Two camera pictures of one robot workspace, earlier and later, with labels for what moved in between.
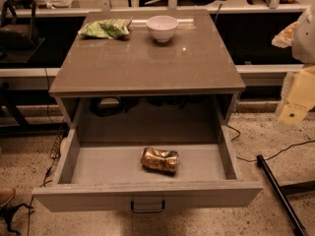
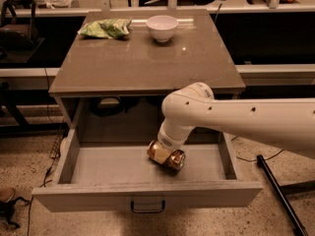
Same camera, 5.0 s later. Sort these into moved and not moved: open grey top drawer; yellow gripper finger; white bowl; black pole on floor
Moved: yellow gripper finger
Not moved: white bowl; open grey top drawer; black pole on floor
